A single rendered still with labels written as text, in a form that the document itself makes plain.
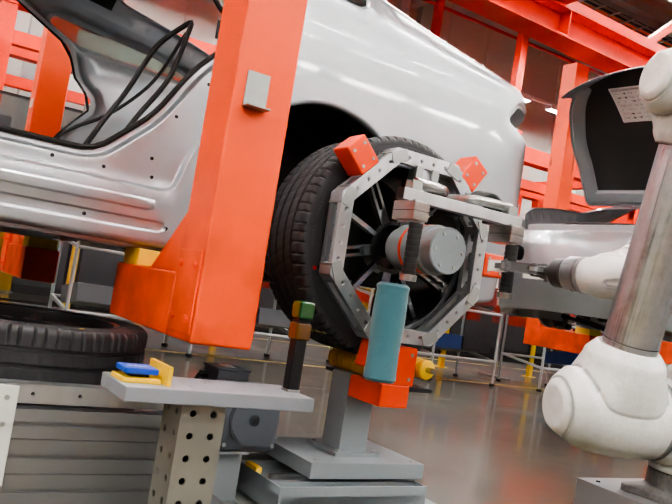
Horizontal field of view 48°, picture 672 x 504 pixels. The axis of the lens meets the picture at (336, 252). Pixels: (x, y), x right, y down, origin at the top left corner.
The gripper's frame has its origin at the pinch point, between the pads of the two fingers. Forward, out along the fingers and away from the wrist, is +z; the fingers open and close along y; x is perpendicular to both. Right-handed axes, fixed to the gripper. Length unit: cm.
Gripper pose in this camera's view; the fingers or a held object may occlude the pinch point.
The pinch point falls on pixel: (509, 269)
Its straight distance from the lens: 210.3
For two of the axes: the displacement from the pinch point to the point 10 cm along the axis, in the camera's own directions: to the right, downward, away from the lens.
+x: 1.6, -9.9, 0.6
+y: 8.3, 1.6, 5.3
